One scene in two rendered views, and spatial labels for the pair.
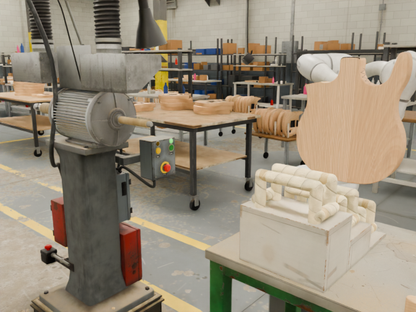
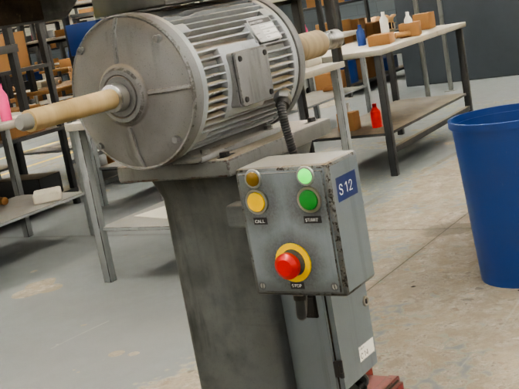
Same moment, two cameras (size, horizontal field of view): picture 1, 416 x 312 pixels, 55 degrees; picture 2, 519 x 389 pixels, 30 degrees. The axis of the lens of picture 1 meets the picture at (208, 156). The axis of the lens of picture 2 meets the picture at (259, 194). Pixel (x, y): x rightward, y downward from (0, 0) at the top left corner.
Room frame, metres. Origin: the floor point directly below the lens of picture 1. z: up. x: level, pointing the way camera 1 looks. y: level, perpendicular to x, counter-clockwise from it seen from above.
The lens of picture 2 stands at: (1.76, -1.16, 1.36)
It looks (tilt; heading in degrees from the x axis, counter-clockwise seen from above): 11 degrees down; 83
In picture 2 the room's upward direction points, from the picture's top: 10 degrees counter-clockwise
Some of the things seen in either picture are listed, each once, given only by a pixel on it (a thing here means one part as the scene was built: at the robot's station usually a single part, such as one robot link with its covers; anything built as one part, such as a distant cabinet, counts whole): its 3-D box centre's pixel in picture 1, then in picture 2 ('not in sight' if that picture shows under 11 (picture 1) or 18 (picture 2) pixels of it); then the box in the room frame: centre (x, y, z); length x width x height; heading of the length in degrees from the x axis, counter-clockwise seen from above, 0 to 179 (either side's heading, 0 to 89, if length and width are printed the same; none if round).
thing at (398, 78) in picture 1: (396, 70); not in sight; (1.19, -0.55, 1.48); 0.07 x 0.04 x 0.10; 48
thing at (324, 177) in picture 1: (303, 174); not in sight; (1.07, -0.26, 1.20); 0.20 x 0.03 x 0.03; 48
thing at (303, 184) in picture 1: (287, 180); not in sight; (1.01, -0.21, 1.20); 0.20 x 0.03 x 0.03; 48
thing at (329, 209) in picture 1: (325, 211); not in sight; (0.98, -0.31, 1.12); 0.11 x 0.03 x 0.03; 139
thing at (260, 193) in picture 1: (260, 190); not in sight; (1.07, -0.15, 1.15); 0.03 x 0.03 x 0.09
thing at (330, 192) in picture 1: (329, 196); not in sight; (1.02, -0.33, 1.15); 0.03 x 0.03 x 0.09
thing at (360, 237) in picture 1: (317, 233); not in sight; (1.16, -0.34, 0.98); 0.27 x 0.16 x 0.09; 49
